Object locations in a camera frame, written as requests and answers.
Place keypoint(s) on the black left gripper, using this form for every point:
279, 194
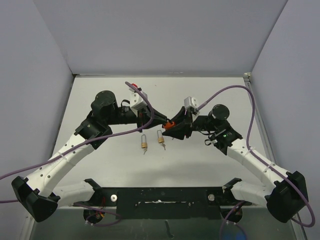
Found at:
148, 119

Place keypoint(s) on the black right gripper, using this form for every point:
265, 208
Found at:
182, 129

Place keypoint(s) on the orange black Opel padlock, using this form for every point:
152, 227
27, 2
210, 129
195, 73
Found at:
168, 125

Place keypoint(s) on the brass long-shackle padlock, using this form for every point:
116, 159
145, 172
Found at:
160, 137
144, 144

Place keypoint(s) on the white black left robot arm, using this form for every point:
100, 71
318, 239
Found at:
38, 192

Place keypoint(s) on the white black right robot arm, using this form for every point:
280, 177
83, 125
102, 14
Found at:
283, 193

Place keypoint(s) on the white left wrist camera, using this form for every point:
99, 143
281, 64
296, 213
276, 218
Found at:
136, 101

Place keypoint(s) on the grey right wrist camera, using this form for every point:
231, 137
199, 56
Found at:
191, 105

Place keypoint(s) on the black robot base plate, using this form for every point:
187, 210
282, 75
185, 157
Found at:
157, 203

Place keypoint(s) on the aluminium table edge rail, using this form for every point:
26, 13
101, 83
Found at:
299, 230

